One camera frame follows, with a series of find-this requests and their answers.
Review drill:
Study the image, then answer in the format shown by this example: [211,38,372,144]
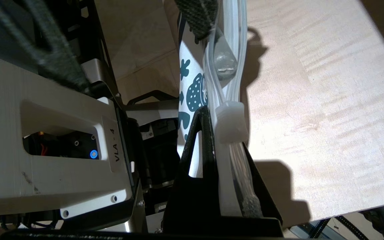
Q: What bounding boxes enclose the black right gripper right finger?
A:
[220,143,283,235]

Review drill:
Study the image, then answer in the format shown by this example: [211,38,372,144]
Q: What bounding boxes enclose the pale grey toothbrush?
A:
[212,33,238,80]

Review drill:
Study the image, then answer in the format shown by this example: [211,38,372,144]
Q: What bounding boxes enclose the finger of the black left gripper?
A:
[174,0,219,40]

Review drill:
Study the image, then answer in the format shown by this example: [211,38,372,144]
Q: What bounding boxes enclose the white blue horse pouch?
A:
[178,0,263,217]

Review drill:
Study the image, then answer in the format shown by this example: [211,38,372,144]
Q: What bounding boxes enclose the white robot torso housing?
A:
[0,50,136,219]

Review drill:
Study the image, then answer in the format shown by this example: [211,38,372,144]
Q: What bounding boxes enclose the black perforated metal frame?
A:
[62,0,126,107]

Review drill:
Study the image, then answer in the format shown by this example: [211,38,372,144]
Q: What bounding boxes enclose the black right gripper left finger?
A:
[163,106,220,234]

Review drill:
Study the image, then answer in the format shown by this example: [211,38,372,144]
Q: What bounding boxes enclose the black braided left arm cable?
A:
[22,0,91,92]

